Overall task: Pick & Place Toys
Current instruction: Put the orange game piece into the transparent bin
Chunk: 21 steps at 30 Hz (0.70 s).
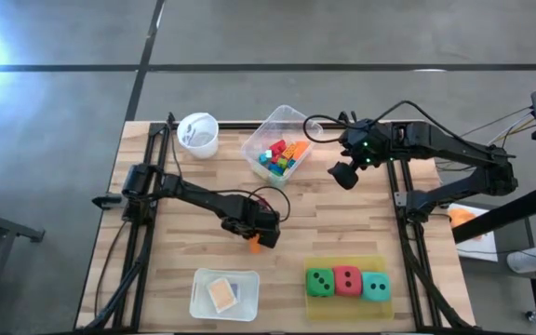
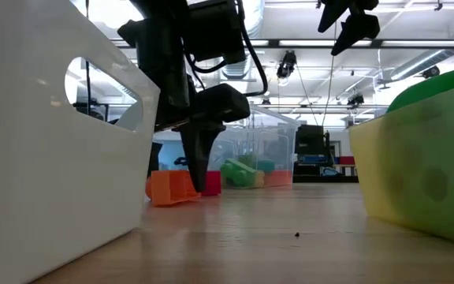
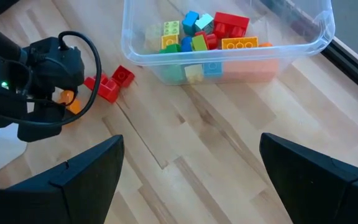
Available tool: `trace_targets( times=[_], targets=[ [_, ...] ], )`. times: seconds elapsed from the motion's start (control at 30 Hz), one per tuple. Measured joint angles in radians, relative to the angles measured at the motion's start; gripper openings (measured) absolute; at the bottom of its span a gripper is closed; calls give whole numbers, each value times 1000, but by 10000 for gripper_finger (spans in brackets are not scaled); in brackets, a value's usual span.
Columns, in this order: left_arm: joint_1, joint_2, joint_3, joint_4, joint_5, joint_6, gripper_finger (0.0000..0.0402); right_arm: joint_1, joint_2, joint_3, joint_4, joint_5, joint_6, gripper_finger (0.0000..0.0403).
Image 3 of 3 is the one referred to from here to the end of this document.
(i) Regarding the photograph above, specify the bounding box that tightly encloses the small pale yellow toy brick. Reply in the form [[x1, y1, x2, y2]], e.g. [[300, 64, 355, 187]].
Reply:
[[184, 63, 204, 84]]

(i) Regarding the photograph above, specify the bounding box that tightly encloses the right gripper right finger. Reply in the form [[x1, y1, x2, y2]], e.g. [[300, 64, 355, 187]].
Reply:
[[259, 133, 358, 224]]

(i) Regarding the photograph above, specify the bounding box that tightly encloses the orange wedge toy block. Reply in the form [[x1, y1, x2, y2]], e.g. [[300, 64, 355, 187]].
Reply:
[[57, 90, 83, 115]]

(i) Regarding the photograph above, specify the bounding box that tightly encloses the blue rounded toy block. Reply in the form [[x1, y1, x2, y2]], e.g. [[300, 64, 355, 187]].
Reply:
[[181, 36, 194, 53]]

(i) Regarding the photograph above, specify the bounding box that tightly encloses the small blue toy brick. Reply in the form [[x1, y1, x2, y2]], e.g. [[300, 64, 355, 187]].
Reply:
[[203, 61, 224, 78], [181, 11, 200, 35]]

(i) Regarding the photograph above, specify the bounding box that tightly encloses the red two-stud toy brick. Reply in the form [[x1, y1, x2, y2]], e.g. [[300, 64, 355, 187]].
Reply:
[[194, 30, 219, 50], [83, 73, 121, 103], [213, 11, 250, 39]]

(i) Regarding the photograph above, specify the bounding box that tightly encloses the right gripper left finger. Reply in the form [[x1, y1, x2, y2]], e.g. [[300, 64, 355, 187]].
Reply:
[[7, 134, 126, 224]]

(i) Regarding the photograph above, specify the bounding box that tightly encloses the small lime green toy brick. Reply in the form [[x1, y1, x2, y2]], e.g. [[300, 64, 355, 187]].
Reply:
[[191, 34, 209, 52]]

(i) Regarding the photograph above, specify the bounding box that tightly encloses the small dark red toy brick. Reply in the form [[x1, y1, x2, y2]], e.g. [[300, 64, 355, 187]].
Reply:
[[111, 65, 135, 88]]

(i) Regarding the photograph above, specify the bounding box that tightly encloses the small pale green toy brick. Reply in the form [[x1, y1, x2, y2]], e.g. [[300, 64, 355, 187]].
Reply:
[[163, 20, 181, 36]]

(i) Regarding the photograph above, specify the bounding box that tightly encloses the orange long toy block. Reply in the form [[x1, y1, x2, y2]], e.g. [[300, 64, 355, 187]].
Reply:
[[222, 42, 280, 84]]

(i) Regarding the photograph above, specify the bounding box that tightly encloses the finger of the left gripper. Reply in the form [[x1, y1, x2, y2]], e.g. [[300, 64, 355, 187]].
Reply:
[[17, 104, 67, 143]]

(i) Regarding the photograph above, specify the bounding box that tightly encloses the clear plastic container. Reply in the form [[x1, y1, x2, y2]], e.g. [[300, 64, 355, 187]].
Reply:
[[121, 0, 336, 86]]

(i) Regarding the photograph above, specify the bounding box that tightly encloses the small pale teal toy brick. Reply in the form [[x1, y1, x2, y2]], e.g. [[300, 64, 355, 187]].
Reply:
[[195, 13, 214, 34]]

